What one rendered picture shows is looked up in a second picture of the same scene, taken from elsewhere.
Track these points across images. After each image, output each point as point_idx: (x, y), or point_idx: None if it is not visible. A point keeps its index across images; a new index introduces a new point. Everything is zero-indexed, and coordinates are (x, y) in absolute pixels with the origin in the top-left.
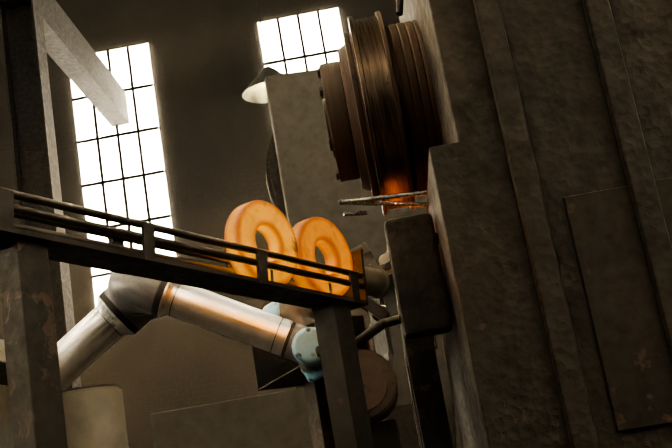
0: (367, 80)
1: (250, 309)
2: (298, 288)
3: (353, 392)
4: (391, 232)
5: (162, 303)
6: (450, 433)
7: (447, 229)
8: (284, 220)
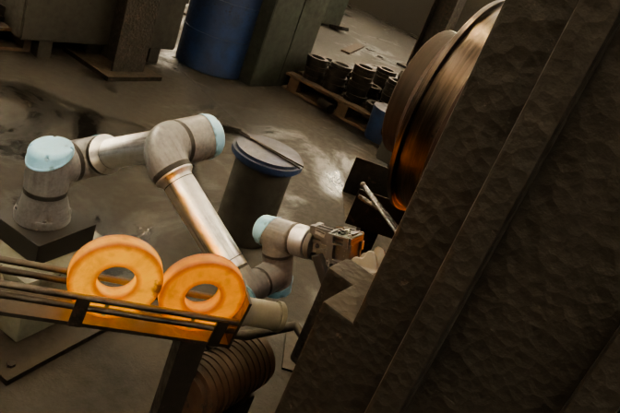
0: (415, 118)
1: (213, 235)
2: (125, 331)
3: (168, 403)
4: (327, 281)
5: (158, 185)
6: None
7: (290, 380)
8: (152, 265)
